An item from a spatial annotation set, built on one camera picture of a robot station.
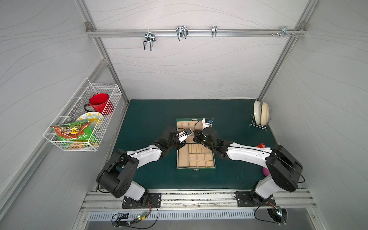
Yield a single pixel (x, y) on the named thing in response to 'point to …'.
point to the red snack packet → (261, 145)
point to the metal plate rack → (258, 125)
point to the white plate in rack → (257, 111)
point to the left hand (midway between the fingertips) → (186, 135)
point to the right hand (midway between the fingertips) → (193, 130)
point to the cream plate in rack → (265, 113)
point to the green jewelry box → (194, 156)
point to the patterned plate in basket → (95, 118)
